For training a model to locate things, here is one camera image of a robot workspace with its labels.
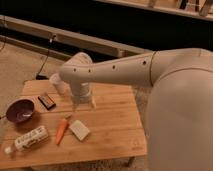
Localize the orange carrot-like pepper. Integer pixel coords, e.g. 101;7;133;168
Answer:
55;115;71;145

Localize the white ceramic cup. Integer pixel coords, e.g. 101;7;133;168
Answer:
49;73;67;95

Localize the dark chocolate bar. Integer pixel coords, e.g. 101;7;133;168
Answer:
38;94;56;110

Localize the grey metal rail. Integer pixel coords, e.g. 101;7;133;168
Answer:
0;15;149;57

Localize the wooden table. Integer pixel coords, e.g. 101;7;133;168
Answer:
0;80;147;169

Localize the purple bowl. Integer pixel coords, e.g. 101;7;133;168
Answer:
6;99;35;123

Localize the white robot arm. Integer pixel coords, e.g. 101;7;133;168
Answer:
59;48;213;171

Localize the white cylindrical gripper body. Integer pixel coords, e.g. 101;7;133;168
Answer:
70;83;96;110

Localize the white sponge block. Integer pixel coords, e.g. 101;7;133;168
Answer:
69;120;90;141

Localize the small clear glass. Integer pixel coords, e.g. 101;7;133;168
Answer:
4;144;16;156

